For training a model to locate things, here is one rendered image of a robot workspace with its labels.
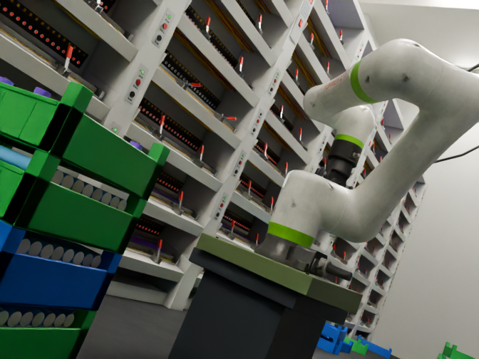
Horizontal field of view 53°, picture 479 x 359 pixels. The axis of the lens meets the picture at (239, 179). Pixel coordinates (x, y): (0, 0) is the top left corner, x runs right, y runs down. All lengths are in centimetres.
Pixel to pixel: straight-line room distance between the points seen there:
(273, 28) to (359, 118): 91
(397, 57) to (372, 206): 39
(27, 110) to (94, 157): 8
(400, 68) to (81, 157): 71
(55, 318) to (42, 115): 25
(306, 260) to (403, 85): 47
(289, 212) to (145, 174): 63
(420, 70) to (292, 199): 43
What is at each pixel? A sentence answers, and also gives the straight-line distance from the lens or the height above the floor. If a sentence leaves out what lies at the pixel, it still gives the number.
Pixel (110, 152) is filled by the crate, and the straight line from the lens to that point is 59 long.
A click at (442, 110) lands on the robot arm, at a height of 76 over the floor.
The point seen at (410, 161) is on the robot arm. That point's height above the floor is 66.
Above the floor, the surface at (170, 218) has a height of 33.
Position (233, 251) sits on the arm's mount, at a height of 31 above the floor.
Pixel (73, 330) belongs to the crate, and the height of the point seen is 13.
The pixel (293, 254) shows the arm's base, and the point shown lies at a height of 36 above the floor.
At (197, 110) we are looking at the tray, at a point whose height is 73.
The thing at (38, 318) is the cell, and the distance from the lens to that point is 63.
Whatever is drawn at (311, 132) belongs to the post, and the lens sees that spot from 274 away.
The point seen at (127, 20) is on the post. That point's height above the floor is 85.
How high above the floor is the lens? 30
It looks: 8 degrees up
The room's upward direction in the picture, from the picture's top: 23 degrees clockwise
